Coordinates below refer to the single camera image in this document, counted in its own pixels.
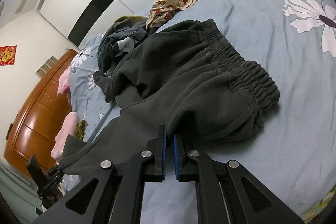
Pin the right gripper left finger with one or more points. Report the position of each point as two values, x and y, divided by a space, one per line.
113 193

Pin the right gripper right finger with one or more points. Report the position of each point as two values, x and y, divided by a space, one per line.
227 192

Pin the dark grey sweatpants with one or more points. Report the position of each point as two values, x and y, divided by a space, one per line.
187 78

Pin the pile of dark clothes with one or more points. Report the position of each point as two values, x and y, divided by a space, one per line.
123 36

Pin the wooden headboard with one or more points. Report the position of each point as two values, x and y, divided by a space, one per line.
39 121

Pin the olive knitted garment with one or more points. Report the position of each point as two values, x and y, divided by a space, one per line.
80 130

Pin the pink fluffy blanket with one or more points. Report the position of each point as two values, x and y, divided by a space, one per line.
68 128

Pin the pink fluffy pillow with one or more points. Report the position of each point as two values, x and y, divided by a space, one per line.
64 83

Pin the blue floral duvet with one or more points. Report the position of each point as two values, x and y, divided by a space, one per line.
294 41

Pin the beige patterned garment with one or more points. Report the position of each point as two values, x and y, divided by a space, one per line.
164 10

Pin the wall picture frames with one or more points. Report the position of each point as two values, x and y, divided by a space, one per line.
42 71

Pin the red wall decoration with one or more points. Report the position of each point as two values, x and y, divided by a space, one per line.
7 55

